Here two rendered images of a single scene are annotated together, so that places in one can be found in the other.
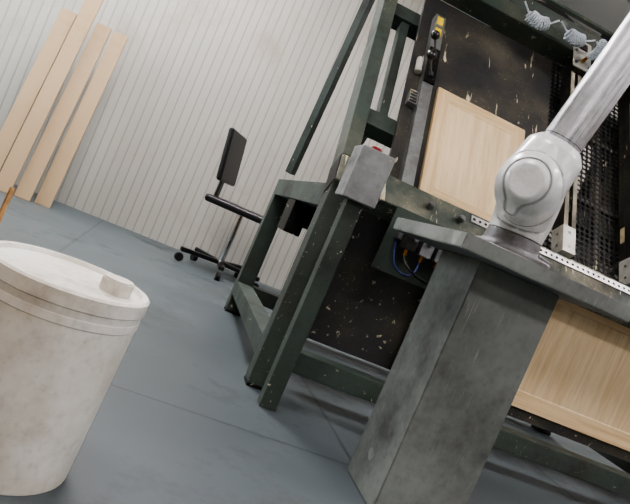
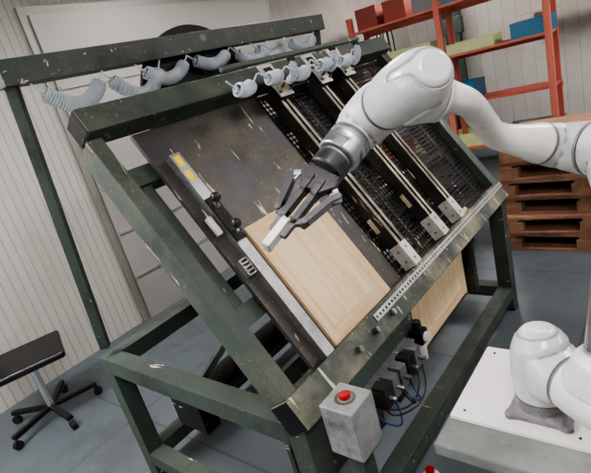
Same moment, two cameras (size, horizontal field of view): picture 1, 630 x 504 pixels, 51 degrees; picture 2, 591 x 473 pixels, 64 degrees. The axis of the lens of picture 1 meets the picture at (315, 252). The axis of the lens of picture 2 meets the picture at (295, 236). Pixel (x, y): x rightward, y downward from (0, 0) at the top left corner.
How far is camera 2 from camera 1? 1.83 m
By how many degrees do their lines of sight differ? 37
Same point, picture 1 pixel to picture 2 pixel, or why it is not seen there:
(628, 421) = (454, 285)
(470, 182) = (339, 284)
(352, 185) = (364, 449)
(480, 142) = (308, 240)
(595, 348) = not seen: hidden behind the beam
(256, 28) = not seen: outside the picture
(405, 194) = (341, 364)
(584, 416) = (443, 311)
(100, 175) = not seen: outside the picture
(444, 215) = (367, 342)
